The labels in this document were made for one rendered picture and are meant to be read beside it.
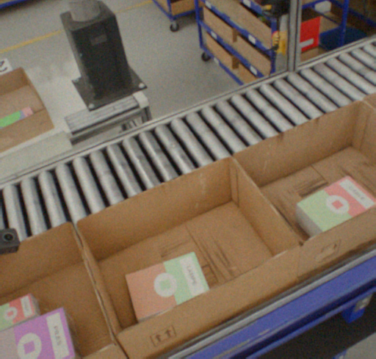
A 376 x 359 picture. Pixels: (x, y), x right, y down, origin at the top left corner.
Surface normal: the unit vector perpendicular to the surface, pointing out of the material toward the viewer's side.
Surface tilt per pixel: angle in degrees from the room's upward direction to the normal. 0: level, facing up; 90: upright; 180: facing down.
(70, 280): 5
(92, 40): 90
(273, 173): 89
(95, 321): 6
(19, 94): 1
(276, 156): 90
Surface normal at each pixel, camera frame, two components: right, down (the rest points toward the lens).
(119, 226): 0.43, 0.62
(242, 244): -0.12, -0.68
